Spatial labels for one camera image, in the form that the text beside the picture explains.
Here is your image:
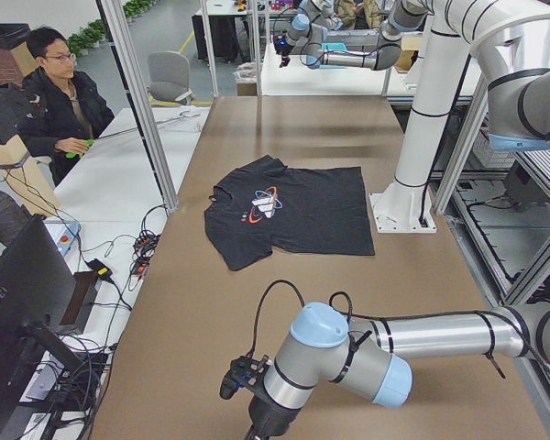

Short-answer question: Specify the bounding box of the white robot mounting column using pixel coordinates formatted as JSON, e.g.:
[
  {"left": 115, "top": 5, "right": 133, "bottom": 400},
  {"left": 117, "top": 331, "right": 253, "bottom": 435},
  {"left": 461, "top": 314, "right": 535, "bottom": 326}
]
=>
[{"left": 371, "top": 1, "right": 470, "bottom": 233}]

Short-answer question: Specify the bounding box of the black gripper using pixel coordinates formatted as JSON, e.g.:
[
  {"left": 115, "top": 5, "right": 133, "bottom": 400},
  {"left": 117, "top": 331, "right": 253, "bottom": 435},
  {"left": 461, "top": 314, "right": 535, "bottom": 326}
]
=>
[
  {"left": 274, "top": 34, "right": 292, "bottom": 68},
  {"left": 245, "top": 394, "right": 298, "bottom": 439}
]

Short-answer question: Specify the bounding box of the seated man in black jacket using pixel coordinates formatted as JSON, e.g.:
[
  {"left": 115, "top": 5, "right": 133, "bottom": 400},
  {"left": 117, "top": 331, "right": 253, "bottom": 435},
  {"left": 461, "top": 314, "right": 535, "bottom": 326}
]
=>
[{"left": 18, "top": 27, "right": 115, "bottom": 184}]

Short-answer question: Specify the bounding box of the black graphic t-shirt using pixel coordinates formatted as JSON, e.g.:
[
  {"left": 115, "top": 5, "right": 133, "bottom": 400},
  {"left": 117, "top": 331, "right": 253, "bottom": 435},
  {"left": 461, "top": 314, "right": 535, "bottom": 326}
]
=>
[{"left": 204, "top": 155, "right": 375, "bottom": 271}]

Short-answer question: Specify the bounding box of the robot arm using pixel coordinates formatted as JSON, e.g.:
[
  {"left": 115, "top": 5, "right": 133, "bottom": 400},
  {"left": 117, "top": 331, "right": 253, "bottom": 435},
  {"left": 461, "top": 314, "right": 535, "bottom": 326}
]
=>
[
  {"left": 235, "top": 302, "right": 550, "bottom": 439},
  {"left": 273, "top": 1, "right": 550, "bottom": 150}
]

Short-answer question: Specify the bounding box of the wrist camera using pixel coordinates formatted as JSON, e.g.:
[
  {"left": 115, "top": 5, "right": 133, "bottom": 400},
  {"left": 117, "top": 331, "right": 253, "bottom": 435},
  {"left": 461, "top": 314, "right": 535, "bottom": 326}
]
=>
[{"left": 219, "top": 355, "right": 271, "bottom": 401}]

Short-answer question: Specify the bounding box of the aluminium frame post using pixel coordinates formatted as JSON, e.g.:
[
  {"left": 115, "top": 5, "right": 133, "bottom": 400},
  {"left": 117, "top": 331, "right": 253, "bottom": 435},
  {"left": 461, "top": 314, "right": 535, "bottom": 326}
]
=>
[{"left": 95, "top": 0, "right": 179, "bottom": 213}]

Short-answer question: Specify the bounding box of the grabber tool on white table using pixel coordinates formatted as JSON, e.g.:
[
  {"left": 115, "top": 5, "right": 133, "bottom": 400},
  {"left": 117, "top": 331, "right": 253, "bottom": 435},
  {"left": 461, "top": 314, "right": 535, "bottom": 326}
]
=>
[{"left": 100, "top": 110, "right": 201, "bottom": 139}]

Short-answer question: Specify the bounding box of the grey office chair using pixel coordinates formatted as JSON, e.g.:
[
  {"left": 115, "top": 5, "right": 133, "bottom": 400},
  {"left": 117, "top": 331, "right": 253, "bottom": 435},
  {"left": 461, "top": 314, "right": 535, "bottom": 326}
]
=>
[{"left": 148, "top": 50, "right": 193, "bottom": 106}]

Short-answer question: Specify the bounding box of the black power adapter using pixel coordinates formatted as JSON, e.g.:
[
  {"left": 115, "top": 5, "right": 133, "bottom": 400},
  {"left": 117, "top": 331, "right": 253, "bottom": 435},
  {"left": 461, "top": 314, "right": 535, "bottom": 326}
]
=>
[{"left": 86, "top": 258, "right": 112, "bottom": 281}]

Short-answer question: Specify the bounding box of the teach pendant with red button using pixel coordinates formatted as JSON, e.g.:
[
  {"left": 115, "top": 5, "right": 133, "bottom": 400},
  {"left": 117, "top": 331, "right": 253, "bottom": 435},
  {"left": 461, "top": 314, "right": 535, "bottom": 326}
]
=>
[{"left": 43, "top": 219, "right": 81, "bottom": 256}]

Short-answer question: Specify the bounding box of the black Huawei monitor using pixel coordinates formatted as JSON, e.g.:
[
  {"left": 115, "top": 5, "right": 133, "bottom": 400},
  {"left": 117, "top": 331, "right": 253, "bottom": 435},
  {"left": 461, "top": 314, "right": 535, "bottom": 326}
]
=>
[{"left": 0, "top": 215, "right": 80, "bottom": 434}]

